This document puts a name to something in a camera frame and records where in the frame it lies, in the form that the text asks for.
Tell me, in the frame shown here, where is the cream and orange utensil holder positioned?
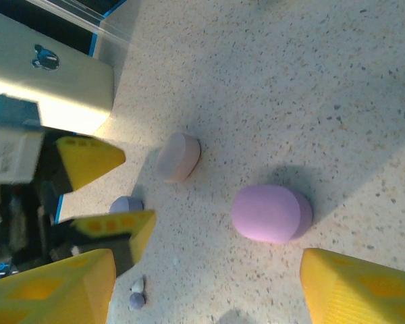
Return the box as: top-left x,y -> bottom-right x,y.
0,8 -> 115,138

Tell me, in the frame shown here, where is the purple earbud charging case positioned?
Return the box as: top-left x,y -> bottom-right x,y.
230,184 -> 314,244

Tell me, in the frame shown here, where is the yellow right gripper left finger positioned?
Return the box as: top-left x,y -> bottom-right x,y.
0,248 -> 117,324

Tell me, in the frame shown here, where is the lavender earbud charging case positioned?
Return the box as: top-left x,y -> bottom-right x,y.
108,196 -> 144,215

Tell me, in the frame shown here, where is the white wireless earbud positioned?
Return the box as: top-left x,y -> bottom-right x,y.
130,276 -> 146,293

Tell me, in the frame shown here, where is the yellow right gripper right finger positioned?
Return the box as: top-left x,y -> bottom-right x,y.
299,247 -> 405,324

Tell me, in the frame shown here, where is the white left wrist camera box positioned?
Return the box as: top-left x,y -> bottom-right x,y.
0,95 -> 45,185

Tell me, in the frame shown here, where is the purple wireless earbud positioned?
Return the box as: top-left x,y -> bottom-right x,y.
128,292 -> 146,311

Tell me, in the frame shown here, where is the pink earbud charging case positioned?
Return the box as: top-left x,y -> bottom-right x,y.
157,131 -> 202,185

